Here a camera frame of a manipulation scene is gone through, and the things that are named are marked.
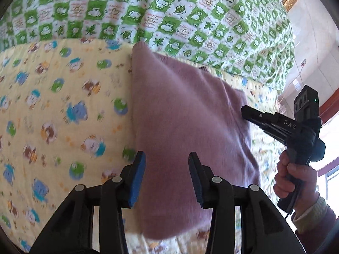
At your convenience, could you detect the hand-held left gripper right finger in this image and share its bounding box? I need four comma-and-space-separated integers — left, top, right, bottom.
188, 152, 308, 254

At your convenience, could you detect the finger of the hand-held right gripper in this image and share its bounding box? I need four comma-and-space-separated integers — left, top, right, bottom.
241, 105, 278, 134

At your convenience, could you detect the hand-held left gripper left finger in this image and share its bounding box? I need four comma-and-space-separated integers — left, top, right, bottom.
29, 151, 147, 254

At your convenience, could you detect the purple knit sweater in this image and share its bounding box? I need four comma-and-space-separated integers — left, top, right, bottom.
131, 42, 261, 240

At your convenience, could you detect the person's right forearm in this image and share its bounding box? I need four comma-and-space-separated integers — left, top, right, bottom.
291, 195, 339, 254

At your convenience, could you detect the person's right hand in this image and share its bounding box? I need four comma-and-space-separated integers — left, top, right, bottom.
273, 150, 319, 210

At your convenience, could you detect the yellow cartoon bear blanket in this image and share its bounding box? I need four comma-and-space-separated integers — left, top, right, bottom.
0, 39, 288, 254

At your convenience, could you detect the green checkered frog quilt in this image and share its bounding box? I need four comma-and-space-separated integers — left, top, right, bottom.
0, 0, 296, 92

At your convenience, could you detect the red wooden window frame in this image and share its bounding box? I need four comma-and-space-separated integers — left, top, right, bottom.
318, 85, 339, 182

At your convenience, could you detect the thin white cable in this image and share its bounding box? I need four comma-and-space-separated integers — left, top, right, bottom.
278, 65, 304, 105

